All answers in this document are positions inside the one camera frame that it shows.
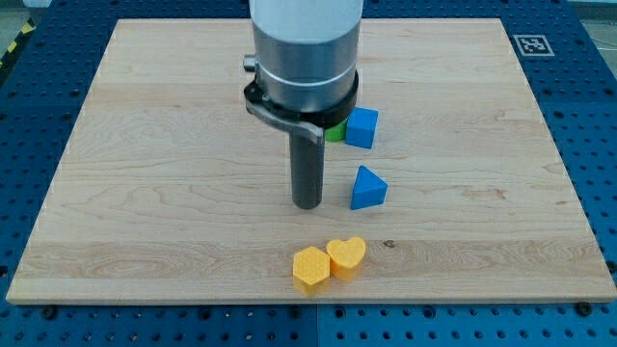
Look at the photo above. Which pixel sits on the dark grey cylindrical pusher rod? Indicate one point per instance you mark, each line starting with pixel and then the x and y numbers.
pixel 307 167

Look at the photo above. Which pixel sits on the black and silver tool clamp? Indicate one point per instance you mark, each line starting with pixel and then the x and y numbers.
pixel 309 125

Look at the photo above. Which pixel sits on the blue triangle block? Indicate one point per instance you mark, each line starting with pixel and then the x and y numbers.
pixel 369 189

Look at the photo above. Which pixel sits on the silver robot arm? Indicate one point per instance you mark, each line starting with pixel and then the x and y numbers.
pixel 306 80

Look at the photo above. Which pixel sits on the blue cube block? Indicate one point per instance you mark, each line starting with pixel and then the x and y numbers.
pixel 361 128

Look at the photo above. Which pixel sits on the green block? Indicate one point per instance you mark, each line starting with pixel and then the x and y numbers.
pixel 336 133

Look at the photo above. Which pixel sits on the yellow heart block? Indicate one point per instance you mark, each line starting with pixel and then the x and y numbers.
pixel 346 257

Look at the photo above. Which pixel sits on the yellow hexagon block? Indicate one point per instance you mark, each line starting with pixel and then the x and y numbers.
pixel 311 271

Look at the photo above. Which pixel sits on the wooden board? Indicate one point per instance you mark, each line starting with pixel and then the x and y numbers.
pixel 170 193

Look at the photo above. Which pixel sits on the white fiducial marker tag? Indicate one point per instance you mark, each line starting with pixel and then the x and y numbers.
pixel 533 45

